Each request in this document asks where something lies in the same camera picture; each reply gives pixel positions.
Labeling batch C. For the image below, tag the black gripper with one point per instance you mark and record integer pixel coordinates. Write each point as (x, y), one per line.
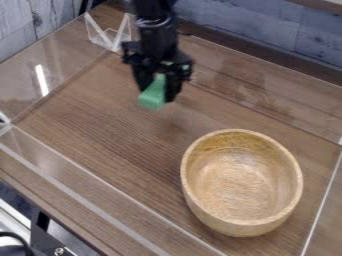
(175, 64)

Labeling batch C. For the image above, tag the green rectangular block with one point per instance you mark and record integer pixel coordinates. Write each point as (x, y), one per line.
(152, 97)

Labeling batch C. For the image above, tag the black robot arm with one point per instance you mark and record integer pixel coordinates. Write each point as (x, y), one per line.
(156, 24)

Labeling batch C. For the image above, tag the oval wooden bowl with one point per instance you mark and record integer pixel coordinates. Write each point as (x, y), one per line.
(241, 182)

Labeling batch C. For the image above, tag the clear acrylic corner bracket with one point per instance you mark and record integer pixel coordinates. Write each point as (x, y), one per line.
(108, 38)

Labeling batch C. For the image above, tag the black table frame leg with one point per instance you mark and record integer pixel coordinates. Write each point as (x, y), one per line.
(42, 242)

